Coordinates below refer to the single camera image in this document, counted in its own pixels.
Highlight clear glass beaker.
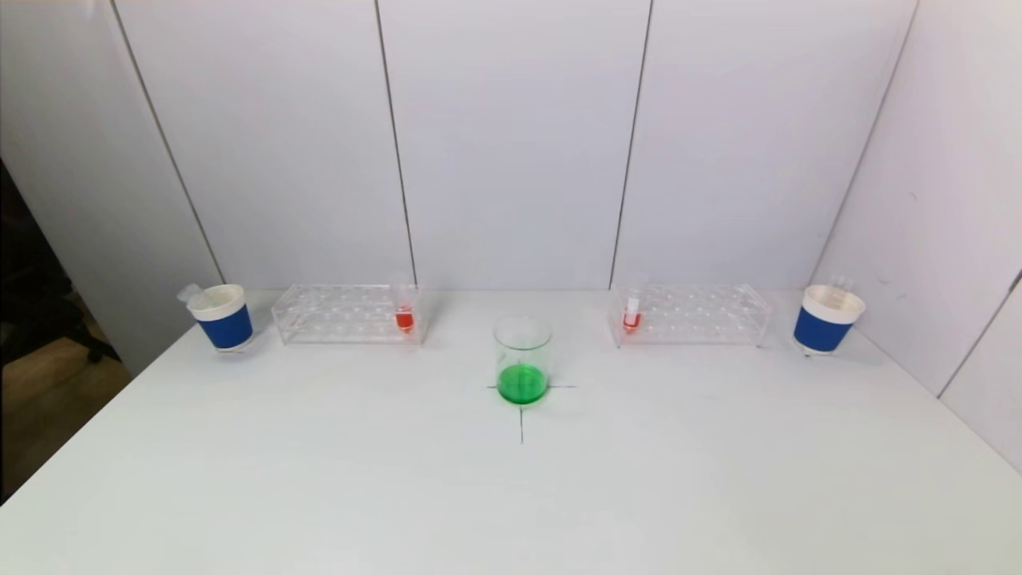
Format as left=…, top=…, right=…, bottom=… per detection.
left=493, top=316, right=553, bottom=406

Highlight red pigment clear test tube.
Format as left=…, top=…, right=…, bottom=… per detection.
left=391, top=276, right=417, bottom=335

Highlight clear acrylic test tube rack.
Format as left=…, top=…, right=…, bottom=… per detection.
left=271, top=284, right=424, bottom=346
left=608, top=280, right=774, bottom=348

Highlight red pigment tube white band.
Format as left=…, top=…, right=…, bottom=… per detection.
left=623, top=273, right=649, bottom=335

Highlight white paper cup blue sleeve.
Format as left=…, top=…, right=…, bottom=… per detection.
left=793, top=284, right=867, bottom=357
left=184, top=284, right=255, bottom=353

